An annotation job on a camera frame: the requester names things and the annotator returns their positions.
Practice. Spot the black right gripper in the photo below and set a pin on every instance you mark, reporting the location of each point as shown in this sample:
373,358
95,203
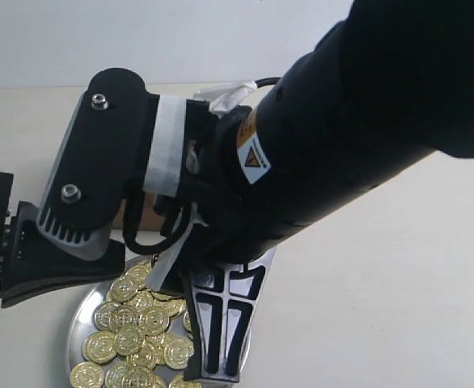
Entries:
222,229

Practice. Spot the gold coin front left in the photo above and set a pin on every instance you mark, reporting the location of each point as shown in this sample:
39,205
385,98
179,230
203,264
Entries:
87,375

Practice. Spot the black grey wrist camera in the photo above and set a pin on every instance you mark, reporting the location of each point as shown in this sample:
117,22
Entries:
120,137

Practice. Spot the gold coin plate centre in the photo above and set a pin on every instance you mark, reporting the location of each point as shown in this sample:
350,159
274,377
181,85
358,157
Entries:
154,320

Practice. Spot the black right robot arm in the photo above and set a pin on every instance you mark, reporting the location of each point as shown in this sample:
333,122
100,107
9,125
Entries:
384,88

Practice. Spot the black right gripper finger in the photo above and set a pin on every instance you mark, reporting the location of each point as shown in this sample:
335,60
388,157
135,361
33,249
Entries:
32,265

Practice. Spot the round steel plate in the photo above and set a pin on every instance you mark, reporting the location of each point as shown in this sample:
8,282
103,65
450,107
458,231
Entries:
82,326

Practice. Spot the gold coin left edge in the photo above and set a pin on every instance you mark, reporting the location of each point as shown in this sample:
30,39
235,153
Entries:
99,347

